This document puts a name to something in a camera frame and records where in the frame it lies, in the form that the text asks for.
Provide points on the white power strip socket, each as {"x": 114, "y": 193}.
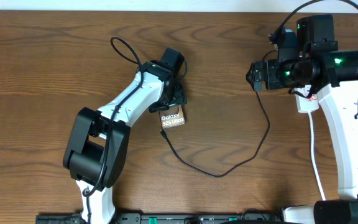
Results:
{"x": 306, "y": 105}

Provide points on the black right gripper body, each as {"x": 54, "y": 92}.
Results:
{"x": 278, "y": 76}

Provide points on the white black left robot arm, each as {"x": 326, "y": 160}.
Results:
{"x": 97, "y": 147}

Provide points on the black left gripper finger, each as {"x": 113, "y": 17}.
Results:
{"x": 160, "y": 106}
{"x": 179, "y": 97}

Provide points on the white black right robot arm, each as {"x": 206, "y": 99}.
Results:
{"x": 310, "y": 65}

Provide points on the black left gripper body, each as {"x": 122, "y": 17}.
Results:
{"x": 175, "y": 101}

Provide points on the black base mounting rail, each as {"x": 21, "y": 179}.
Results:
{"x": 136, "y": 218}

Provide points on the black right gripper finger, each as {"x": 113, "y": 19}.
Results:
{"x": 256, "y": 82}
{"x": 256, "y": 68}

